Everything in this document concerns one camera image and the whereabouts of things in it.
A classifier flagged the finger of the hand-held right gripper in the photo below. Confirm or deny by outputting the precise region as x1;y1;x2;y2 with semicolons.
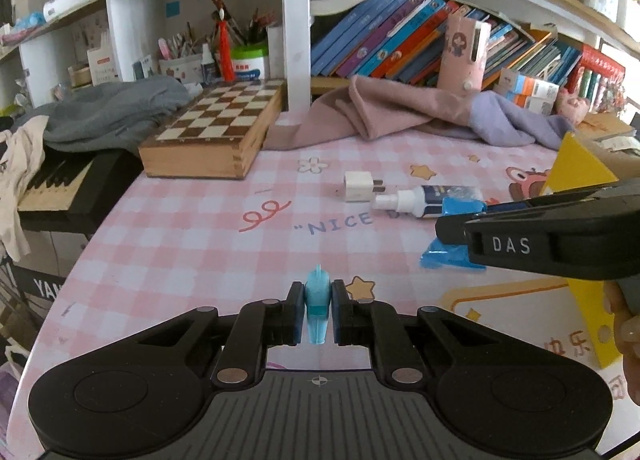
434;211;502;245
486;176;640;217

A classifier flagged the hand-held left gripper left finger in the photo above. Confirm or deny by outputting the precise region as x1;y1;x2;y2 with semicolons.
137;281;306;387

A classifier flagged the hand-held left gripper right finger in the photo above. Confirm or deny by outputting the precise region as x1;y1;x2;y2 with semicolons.
331;280;489;387

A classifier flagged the blue plastic packet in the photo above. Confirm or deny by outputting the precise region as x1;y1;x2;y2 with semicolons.
419;197;489;271

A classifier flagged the light blue plastic toy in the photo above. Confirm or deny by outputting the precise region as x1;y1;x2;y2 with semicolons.
304;265;332;345

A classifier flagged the yellow cardboard box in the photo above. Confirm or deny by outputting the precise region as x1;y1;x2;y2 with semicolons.
540;132;640;369

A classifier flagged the person's right hand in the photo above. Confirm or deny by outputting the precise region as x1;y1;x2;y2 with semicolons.
602;280;640;407

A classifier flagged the white blue tube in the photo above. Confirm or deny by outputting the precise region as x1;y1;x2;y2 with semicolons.
372;185;484;221

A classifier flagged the pile of papers and books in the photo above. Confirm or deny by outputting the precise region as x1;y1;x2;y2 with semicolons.
572;112;640;161

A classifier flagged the pink pig plush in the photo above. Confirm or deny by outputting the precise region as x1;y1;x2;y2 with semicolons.
555;90;591;123

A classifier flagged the purple cloth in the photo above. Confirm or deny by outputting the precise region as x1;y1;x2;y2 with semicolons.
465;92;577;150

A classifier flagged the orange and white box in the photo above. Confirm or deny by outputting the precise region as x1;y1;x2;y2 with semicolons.
495;68;560;100
510;92;556;116

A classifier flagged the white plug adapter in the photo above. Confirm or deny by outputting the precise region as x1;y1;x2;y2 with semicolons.
342;171;386;205

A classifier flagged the pink checked tablecloth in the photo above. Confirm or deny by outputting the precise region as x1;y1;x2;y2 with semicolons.
7;110;640;452

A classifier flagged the thick red dictionary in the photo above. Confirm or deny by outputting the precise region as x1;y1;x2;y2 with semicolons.
581;44;627;83

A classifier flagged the pink cloth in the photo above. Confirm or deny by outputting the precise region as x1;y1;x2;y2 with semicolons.
262;74;482;151

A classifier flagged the pink cartoon pen tube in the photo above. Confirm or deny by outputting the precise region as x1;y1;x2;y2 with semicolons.
437;10;493;96

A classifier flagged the wooden chessboard box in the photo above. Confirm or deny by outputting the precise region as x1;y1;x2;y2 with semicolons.
137;78;286;181

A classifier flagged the row of leaning books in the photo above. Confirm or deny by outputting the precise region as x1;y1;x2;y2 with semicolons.
310;0;583;88

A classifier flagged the white jar green lid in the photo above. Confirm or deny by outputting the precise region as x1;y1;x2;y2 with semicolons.
231;42;270;81

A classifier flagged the black piano keyboard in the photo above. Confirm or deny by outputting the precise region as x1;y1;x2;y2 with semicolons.
17;150;142;237

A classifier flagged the small white dropper bottle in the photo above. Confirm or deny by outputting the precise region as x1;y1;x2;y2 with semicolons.
200;44;219;86

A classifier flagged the white bookshelf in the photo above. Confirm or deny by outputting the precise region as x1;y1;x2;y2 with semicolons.
0;0;640;111

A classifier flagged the black printed box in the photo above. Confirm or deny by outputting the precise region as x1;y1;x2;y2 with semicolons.
0;260;67;321

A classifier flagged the patterned cup of pens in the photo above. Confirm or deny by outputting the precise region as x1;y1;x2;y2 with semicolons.
158;24;204;86

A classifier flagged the grey cloth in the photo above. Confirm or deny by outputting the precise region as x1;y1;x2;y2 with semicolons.
15;76;197;153

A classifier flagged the red tassel ornament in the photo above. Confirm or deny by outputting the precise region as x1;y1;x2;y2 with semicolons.
212;0;236;83

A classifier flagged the white red-label carton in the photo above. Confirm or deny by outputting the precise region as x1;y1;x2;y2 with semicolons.
87;32;121;88

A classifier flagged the white printed cloth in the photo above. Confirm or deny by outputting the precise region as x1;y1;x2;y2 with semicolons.
0;114;51;261

